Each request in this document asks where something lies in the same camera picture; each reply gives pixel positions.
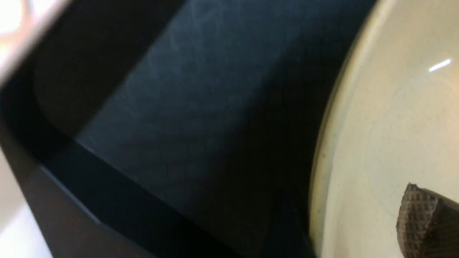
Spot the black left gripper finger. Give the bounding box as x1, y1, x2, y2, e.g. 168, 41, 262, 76
396, 183, 459, 258

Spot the beige noodle bowl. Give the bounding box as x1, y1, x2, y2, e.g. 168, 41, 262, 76
309, 0, 459, 258

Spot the black serving tray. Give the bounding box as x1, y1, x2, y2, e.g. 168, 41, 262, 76
1, 0, 375, 258

